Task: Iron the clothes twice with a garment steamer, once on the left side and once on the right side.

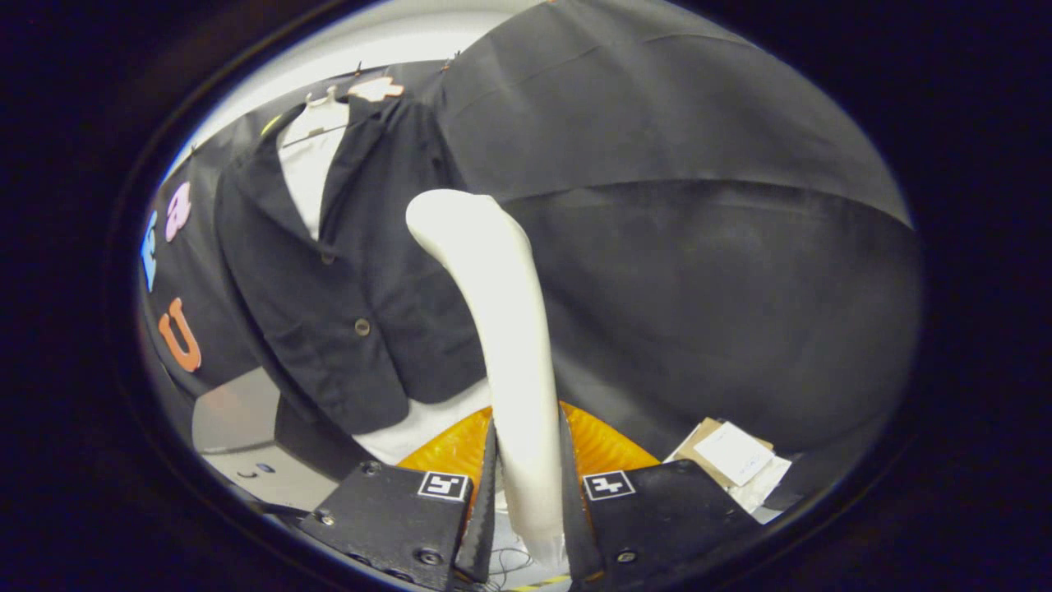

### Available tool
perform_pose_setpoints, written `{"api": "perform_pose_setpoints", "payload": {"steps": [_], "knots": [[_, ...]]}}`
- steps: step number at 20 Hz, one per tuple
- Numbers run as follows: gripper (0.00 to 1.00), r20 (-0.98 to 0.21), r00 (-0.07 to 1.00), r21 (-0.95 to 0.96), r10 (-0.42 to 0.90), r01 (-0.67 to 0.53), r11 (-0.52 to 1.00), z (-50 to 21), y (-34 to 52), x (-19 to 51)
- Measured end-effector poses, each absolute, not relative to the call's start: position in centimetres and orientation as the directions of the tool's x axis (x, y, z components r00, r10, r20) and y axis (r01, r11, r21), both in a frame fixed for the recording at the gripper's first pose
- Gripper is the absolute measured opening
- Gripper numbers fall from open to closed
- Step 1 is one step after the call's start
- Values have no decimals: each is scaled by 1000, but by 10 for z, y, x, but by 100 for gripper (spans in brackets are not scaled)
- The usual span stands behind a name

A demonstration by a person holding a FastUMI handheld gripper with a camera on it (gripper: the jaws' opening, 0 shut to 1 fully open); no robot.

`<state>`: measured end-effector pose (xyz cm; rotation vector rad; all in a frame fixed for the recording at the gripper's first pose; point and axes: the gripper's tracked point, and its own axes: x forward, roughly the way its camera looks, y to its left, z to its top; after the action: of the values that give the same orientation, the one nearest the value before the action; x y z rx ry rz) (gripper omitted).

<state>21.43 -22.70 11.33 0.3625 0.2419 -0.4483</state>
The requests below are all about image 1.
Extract white mannequin torso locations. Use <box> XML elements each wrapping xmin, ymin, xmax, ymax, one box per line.
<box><xmin>275</xmin><ymin>86</ymin><xmax>494</xmax><ymax>465</ymax></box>

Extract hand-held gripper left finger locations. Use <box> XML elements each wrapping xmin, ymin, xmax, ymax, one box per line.
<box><xmin>296</xmin><ymin>407</ymin><xmax>499</xmax><ymax>592</ymax></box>

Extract white garment steamer with hose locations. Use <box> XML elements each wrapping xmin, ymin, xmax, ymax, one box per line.
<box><xmin>405</xmin><ymin>189</ymin><xmax>576</xmax><ymax>572</ymax></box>

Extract black backdrop cloth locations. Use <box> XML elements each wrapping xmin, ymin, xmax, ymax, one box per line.
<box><xmin>136</xmin><ymin>0</ymin><xmax>923</xmax><ymax>511</ymax></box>

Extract cardboard and paper sheets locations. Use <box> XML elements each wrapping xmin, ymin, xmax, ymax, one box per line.
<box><xmin>664</xmin><ymin>417</ymin><xmax>794</xmax><ymax>525</ymax></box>

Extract black jacket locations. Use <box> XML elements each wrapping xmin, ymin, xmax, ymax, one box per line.
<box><xmin>214</xmin><ymin>95</ymin><xmax>494</xmax><ymax>437</ymax></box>

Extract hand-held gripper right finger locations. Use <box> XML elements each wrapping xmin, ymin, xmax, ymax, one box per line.
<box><xmin>559</xmin><ymin>403</ymin><xmax>761</xmax><ymax>592</ymax></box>

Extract grey drawer cabinet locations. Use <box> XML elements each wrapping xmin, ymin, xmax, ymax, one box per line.
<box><xmin>191</xmin><ymin>366</ymin><xmax>371</xmax><ymax>512</ymax></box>

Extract thin black cables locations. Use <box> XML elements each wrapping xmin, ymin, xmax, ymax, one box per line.
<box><xmin>490</xmin><ymin>547</ymin><xmax>535</xmax><ymax>589</ymax></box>

